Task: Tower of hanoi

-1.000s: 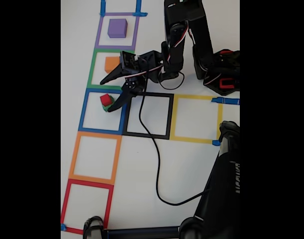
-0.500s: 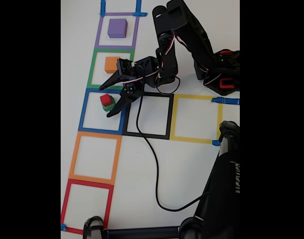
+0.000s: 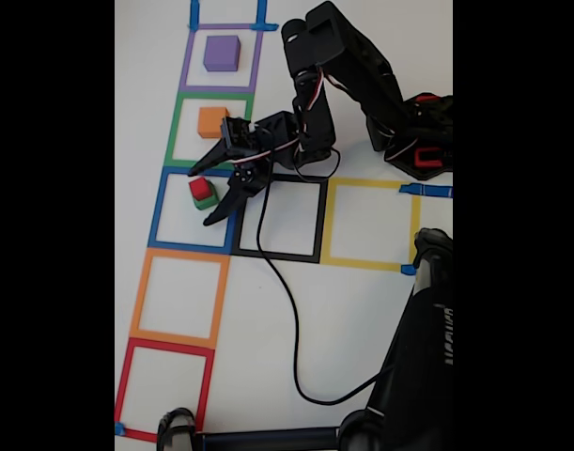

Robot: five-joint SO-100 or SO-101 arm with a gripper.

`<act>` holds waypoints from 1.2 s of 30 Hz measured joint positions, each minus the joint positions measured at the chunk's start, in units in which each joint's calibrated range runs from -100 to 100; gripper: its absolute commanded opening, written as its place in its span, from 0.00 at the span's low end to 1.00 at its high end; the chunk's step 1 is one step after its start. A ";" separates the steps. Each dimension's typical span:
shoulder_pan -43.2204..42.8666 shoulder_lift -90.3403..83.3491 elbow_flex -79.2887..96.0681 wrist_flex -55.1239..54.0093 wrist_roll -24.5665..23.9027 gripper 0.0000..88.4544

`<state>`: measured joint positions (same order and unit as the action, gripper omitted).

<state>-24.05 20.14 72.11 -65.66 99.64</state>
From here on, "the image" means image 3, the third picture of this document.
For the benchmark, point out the red square frame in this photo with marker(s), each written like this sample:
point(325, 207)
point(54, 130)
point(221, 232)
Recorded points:
point(123, 385)

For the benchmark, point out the black camera tripod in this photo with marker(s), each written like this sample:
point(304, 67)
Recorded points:
point(418, 352)

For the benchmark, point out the green cube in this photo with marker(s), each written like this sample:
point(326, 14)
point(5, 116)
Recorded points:
point(206, 203)

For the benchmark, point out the black gripper camera board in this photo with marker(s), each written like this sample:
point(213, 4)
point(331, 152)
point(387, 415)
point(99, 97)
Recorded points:
point(235, 134)

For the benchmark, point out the orange square frame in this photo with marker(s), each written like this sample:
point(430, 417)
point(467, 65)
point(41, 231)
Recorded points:
point(138, 300)

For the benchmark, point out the blue square frame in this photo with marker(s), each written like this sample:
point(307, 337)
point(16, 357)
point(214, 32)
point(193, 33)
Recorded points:
point(156, 211)

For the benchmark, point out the small red cube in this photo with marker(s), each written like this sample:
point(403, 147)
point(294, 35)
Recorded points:
point(199, 187)

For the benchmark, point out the red printed clamp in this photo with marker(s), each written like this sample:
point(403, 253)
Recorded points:
point(427, 162)
point(427, 98)

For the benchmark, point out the orange cube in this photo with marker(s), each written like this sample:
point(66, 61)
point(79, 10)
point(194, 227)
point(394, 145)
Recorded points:
point(210, 122)

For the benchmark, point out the purple cube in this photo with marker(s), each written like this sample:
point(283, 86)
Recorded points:
point(221, 54)

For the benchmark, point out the yellow square frame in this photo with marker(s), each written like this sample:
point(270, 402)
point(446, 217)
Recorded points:
point(328, 221)

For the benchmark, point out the purple square frame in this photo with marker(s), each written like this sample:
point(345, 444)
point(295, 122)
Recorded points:
point(187, 61)

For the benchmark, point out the black square frame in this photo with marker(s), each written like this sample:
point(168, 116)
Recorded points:
point(314, 216)

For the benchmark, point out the blue tape strip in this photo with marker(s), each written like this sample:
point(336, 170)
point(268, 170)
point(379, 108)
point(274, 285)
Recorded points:
point(119, 428)
point(194, 14)
point(427, 191)
point(262, 11)
point(408, 269)

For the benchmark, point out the green square frame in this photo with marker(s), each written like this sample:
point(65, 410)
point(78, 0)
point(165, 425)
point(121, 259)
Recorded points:
point(171, 136)

